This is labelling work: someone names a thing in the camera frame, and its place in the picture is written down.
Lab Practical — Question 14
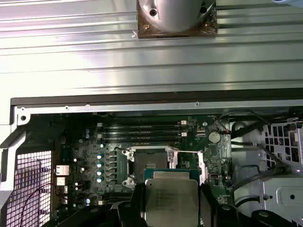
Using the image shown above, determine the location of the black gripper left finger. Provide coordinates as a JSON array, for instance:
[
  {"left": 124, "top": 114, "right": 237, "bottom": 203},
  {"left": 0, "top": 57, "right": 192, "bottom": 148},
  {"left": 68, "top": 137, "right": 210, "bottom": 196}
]
[{"left": 41, "top": 182, "right": 147, "bottom": 227}]

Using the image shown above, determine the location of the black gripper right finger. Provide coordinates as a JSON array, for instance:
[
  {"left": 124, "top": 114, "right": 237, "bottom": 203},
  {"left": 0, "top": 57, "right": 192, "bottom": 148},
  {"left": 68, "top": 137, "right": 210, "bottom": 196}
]
[{"left": 197, "top": 183, "right": 298, "bottom": 227}]

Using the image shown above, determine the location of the silver green CPU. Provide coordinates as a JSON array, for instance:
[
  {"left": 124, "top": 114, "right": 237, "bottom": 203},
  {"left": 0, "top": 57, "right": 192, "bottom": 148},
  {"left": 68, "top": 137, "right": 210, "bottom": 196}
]
[{"left": 143, "top": 168, "right": 201, "bottom": 227}]

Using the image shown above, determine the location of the metal socket cover frame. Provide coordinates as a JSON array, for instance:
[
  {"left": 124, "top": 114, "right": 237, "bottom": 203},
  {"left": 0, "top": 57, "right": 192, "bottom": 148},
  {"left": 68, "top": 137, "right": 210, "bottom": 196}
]
[{"left": 167, "top": 146, "right": 209, "bottom": 186}]

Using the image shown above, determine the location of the CPU socket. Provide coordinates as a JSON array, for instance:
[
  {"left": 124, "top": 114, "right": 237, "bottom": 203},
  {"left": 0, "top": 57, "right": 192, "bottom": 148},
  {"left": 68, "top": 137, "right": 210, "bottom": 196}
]
[{"left": 120, "top": 145, "right": 180, "bottom": 190}]

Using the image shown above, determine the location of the black RAM slot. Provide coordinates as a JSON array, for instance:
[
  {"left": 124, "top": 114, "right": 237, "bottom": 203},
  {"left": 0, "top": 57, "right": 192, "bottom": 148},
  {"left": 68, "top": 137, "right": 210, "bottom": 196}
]
[
  {"left": 103, "top": 119, "right": 189, "bottom": 126},
  {"left": 103, "top": 131, "right": 189, "bottom": 138},
  {"left": 103, "top": 124, "right": 189, "bottom": 132},
  {"left": 103, "top": 136, "right": 189, "bottom": 144}
]

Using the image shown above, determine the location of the silver coin battery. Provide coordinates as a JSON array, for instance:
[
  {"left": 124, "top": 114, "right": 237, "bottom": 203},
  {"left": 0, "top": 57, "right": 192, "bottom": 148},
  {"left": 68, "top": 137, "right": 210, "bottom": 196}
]
[{"left": 208, "top": 131, "right": 221, "bottom": 143}]

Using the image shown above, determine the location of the green motherboard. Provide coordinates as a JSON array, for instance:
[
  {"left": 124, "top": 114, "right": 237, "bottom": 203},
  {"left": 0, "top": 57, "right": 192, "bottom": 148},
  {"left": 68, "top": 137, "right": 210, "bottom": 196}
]
[{"left": 53, "top": 113, "right": 232, "bottom": 215}]

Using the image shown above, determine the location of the perforated metal disk bay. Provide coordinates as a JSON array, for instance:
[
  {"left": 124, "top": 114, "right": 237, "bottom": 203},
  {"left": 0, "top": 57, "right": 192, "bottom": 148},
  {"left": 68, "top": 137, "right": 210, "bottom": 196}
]
[{"left": 260, "top": 117, "right": 303, "bottom": 171}]

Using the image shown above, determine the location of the grey open PC case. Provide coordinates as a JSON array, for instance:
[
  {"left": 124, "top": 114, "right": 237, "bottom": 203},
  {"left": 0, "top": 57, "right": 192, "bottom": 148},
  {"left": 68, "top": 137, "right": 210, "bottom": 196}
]
[{"left": 0, "top": 91, "right": 303, "bottom": 227}]

